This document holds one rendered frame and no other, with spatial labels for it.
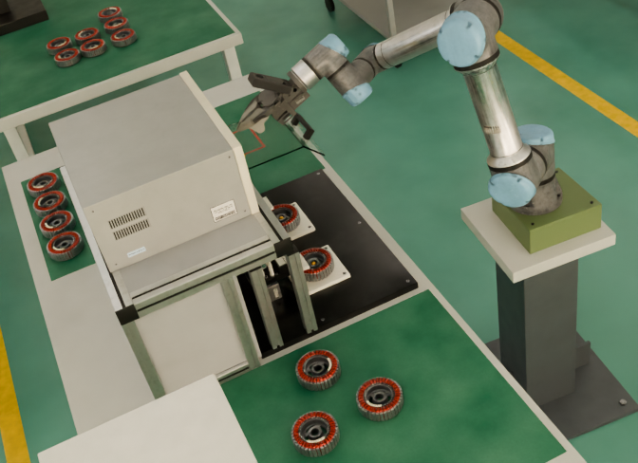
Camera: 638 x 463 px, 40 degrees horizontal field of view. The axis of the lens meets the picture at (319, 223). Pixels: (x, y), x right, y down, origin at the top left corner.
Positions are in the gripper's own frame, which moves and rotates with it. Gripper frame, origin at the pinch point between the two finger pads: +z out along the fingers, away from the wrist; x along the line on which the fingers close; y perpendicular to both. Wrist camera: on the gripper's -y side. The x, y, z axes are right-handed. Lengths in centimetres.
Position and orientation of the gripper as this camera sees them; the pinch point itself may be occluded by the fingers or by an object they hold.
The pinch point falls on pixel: (239, 125)
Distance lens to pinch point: 237.5
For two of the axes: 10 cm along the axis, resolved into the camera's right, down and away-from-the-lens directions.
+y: 5.3, 5.2, 6.7
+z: -7.4, 6.7, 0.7
